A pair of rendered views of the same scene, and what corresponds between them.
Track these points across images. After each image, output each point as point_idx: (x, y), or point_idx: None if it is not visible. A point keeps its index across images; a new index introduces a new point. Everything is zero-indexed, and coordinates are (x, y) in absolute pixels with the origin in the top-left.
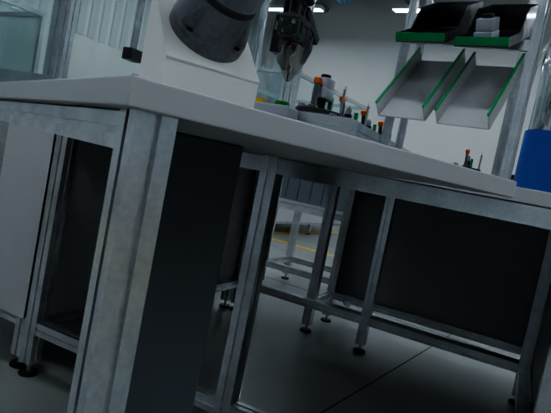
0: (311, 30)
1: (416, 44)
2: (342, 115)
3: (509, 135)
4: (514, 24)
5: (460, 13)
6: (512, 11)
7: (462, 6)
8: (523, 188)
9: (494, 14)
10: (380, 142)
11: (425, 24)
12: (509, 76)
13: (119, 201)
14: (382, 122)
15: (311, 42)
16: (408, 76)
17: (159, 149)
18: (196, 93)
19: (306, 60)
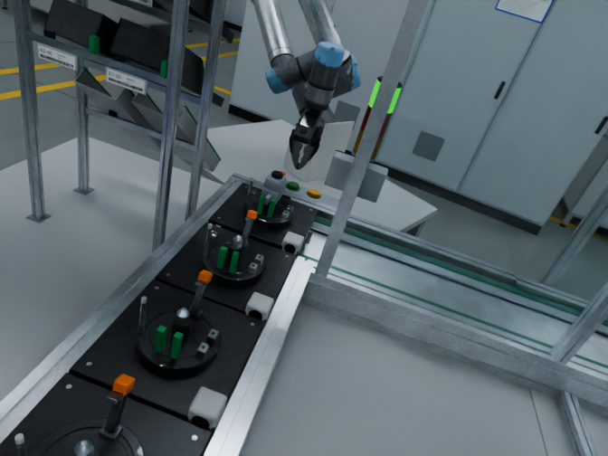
0: (297, 125)
1: (177, 107)
2: (243, 202)
3: (88, 145)
4: (71, 30)
5: (140, 42)
6: (80, 14)
7: (141, 33)
8: (127, 150)
9: (96, 26)
10: (195, 207)
11: (187, 78)
12: (110, 95)
13: None
14: (123, 374)
15: (291, 133)
16: (190, 138)
17: None
18: (272, 120)
19: (289, 148)
